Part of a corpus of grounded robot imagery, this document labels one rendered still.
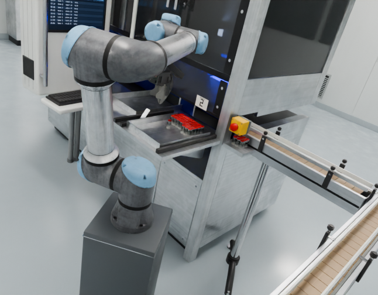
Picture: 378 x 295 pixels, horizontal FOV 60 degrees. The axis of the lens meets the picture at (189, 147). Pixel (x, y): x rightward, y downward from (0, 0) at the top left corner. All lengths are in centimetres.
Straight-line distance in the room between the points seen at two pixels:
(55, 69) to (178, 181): 99
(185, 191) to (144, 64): 126
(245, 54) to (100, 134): 82
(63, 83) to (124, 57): 139
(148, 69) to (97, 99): 19
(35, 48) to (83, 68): 119
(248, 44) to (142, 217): 90
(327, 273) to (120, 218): 66
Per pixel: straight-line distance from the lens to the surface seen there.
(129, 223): 114
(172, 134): 165
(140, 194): 108
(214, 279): 218
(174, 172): 202
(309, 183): 162
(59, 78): 218
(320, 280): 104
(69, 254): 218
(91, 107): 97
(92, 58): 87
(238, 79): 160
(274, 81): 187
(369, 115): 618
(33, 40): 207
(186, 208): 203
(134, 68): 84
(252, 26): 156
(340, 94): 629
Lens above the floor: 158
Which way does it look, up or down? 27 degrees down
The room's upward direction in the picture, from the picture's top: 13 degrees clockwise
